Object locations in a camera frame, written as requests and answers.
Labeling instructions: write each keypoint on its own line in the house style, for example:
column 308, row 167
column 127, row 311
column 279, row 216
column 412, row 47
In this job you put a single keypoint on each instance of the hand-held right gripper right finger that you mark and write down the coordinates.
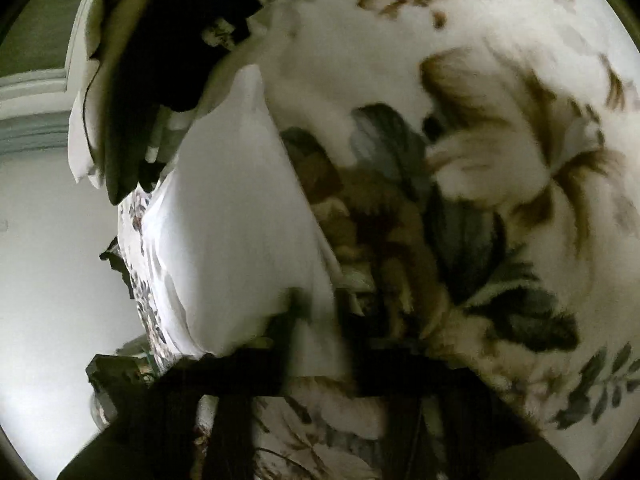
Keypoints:
column 400, row 375

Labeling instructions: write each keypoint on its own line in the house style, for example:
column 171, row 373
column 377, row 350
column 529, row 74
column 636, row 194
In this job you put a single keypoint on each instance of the folded black garment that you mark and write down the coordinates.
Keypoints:
column 150, row 35

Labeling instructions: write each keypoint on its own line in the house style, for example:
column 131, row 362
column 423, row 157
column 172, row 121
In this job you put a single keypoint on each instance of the floral bed sheet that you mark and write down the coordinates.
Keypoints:
column 500, row 35

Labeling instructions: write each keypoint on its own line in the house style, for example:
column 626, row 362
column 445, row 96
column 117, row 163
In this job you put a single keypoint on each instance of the white t-shirt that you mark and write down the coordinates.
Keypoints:
column 235, row 185

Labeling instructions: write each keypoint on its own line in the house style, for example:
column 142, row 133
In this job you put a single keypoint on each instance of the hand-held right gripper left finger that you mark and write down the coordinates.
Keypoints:
column 235, row 375

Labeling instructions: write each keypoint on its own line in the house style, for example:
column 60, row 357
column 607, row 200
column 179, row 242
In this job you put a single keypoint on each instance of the folded beige garment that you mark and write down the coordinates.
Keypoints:
column 82, row 125

